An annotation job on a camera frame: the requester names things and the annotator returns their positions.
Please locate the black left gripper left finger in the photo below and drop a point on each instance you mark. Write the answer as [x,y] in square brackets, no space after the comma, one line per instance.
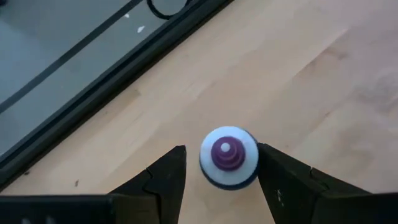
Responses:
[155,193]

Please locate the tall purple-capped coloring bottle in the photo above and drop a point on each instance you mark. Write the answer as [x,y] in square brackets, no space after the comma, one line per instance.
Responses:
[228,157]

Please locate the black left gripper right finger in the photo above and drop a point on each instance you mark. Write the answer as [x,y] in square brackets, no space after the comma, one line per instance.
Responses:
[295,193]

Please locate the white paper scrap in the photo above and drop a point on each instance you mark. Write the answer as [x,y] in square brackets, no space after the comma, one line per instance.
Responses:
[140,29]
[126,15]

